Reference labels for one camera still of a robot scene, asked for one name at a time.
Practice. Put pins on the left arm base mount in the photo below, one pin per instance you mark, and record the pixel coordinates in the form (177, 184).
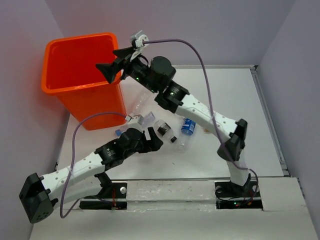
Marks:
(114, 198)

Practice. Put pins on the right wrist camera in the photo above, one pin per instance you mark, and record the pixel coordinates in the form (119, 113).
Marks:
(138, 40)

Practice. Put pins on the black label bottle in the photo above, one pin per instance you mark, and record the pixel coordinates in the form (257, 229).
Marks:
(165, 131)

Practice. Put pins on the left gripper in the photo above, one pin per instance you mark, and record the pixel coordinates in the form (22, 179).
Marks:
(150, 145)

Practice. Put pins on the crushed clear purple bottle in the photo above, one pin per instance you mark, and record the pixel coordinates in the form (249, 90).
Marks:
(148, 119)

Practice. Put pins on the blue label bottle white cap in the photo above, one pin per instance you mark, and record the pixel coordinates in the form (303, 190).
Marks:
(186, 133)

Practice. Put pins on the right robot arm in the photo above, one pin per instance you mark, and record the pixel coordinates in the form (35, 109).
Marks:
(157, 77)

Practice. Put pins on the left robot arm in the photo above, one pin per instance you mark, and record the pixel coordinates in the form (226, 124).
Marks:
(41, 194)

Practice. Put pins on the small blue label bottle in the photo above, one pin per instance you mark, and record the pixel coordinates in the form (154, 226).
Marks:
(121, 130)

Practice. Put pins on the orange plastic bin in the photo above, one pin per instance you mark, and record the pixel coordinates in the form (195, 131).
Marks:
(69, 73)

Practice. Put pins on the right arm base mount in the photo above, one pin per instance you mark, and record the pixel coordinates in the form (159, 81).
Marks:
(228, 198)

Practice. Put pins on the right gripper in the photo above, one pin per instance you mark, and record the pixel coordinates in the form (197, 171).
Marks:
(109, 70)

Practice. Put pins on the clear bottle white cap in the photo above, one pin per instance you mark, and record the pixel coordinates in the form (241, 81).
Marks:
(139, 102)

